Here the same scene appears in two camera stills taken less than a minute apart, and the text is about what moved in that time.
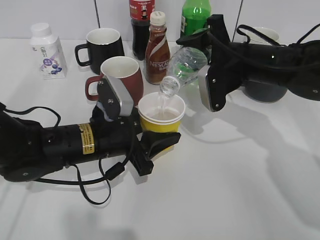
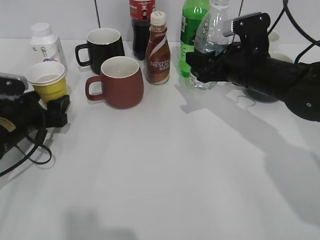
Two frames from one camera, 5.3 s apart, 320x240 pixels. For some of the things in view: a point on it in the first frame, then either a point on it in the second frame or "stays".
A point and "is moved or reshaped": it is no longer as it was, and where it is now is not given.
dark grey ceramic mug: (264, 91) stays
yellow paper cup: (160, 113) → (48, 79)
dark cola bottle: (140, 11) stays
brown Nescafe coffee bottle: (157, 60) stays
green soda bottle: (194, 14) stays
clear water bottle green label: (184, 64) is moved or reshaped
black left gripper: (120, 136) → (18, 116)
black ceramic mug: (104, 44) stays
